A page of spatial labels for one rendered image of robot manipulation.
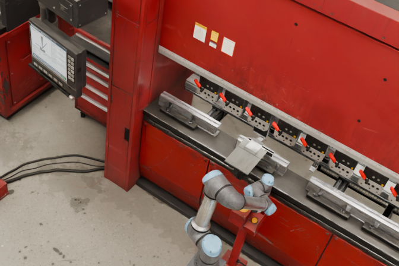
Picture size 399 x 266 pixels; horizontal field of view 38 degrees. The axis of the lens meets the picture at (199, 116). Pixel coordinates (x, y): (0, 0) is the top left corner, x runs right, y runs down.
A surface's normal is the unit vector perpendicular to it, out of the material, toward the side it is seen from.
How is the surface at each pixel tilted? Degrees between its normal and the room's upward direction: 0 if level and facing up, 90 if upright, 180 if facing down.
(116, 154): 90
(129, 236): 0
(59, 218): 0
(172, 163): 90
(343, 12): 90
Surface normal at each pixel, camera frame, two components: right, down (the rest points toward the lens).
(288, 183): 0.15, -0.71
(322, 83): -0.55, 0.52
